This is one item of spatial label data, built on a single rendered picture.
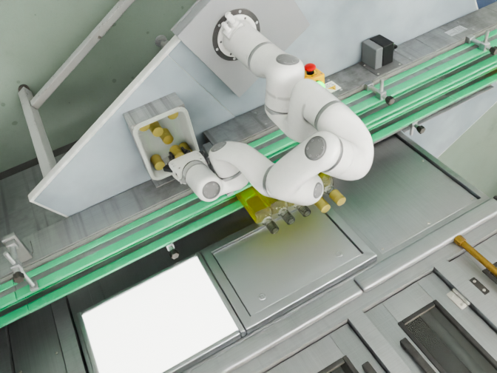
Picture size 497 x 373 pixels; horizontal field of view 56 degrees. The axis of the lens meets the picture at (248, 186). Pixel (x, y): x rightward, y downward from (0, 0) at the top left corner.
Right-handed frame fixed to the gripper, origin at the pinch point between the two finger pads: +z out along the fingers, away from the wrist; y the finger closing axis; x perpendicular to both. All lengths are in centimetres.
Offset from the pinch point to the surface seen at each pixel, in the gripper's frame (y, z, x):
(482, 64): 118, -9, -10
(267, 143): 27.4, -6.2, -5.3
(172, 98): 4.3, 2.2, 16.9
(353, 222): 46, -21, -39
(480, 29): 122, -4, 1
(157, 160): -6.3, 4.5, -0.9
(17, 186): -57, 73, -17
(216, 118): 17.7, 9.1, 3.0
